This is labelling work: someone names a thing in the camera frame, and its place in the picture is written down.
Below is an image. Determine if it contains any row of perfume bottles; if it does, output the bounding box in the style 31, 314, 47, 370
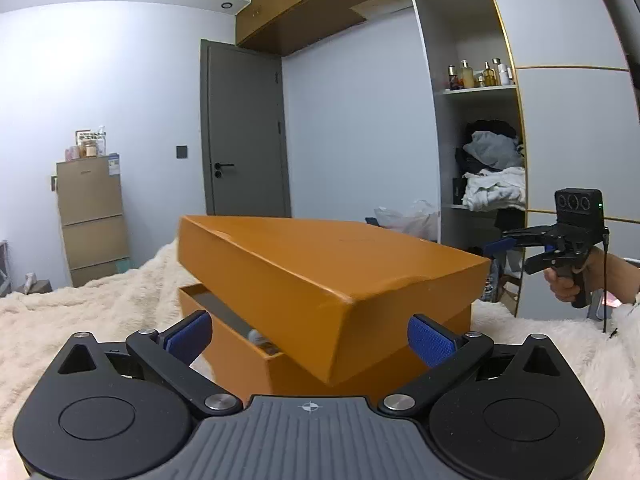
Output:
446, 57, 516, 92

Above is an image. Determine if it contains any white clothes pile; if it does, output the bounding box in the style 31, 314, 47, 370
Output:
462, 166, 527, 212

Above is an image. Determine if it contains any person's right forearm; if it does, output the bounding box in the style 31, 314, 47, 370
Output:
597, 252, 640, 307

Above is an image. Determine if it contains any grey door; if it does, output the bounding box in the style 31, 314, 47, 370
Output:
200, 39, 292, 218

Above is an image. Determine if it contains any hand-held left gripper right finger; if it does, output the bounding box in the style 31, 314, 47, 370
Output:
377, 314, 571, 417

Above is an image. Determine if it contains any person's right hand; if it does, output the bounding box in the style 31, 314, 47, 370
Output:
544, 259, 602, 307

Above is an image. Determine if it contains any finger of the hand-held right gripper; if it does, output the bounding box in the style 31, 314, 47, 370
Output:
524, 249, 564, 276
482, 225, 557, 257

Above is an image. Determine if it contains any cream fluffy blanket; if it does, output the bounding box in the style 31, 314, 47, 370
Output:
0, 240, 640, 480

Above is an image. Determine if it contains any orange box lid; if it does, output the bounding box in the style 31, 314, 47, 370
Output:
177, 215, 492, 387

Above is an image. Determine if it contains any black cable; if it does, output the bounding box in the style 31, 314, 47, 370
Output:
601, 227, 610, 335

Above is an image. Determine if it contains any white plastic bag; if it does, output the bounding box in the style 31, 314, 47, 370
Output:
375, 200, 441, 243

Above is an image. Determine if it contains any beige refrigerator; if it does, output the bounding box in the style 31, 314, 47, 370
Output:
55, 155, 132, 288

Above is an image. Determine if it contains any grey clothes pile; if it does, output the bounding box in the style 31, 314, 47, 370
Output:
462, 120, 526, 172

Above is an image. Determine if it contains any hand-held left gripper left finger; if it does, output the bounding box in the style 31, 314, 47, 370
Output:
47, 310, 243, 418

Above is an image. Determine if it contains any orange cardboard box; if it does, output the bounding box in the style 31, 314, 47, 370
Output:
177, 282, 473, 401

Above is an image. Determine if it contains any wooden overhead cabinet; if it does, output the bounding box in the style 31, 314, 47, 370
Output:
235, 0, 481, 56

